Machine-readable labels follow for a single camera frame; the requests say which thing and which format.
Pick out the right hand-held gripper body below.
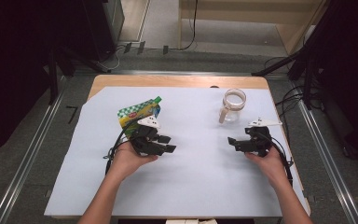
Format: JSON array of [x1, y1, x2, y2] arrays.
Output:
[[244, 117, 283, 158]]

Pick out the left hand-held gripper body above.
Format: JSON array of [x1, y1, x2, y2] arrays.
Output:
[[129, 115, 166, 157]]

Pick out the yellow green refill pouch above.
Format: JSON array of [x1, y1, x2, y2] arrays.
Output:
[[117, 95, 163, 138]]

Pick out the clear glass cup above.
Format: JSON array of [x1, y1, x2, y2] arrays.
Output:
[[218, 88, 248, 125]]

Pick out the person's right hand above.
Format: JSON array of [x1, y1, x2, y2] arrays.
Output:
[[244, 147, 288, 188]]

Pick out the person's left hand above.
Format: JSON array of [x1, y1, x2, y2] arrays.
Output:
[[110, 141, 158, 181]]

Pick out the white paper sheet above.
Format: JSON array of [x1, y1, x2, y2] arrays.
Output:
[[44, 86, 311, 218]]

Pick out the black metal stand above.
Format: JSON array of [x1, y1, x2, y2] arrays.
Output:
[[251, 0, 334, 110], [44, 46, 108, 105]]

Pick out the dark curtain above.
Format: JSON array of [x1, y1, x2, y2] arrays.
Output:
[[0, 0, 87, 162], [304, 0, 358, 164]]

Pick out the black cabinet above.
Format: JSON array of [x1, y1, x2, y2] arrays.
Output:
[[80, 0, 126, 63]]

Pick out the light wooden shelf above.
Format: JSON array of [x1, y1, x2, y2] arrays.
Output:
[[177, 0, 328, 57]]

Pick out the left hand-held gripper black cable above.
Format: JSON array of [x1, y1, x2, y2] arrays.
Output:
[[103, 118, 142, 175]]

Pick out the hand-held gripper black cable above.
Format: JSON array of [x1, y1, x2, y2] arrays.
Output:
[[103, 118, 142, 175], [262, 133, 295, 188]]

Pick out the right hand-held gripper black cable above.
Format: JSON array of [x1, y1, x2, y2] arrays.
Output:
[[262, 133, 295, 188]]

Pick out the black floor cables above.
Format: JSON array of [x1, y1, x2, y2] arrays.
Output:
[[263, 55, 324, 139]]

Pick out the metal floor rail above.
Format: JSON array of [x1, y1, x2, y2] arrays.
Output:
[[0, 90, 67, 224], [291, 81, 358, 224]]

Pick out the white floor cable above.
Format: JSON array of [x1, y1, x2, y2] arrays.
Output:
[[101, 46, 121, 71]]

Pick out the black hanging cable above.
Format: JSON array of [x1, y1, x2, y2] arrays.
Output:
[[179, 0, 200, 51]]

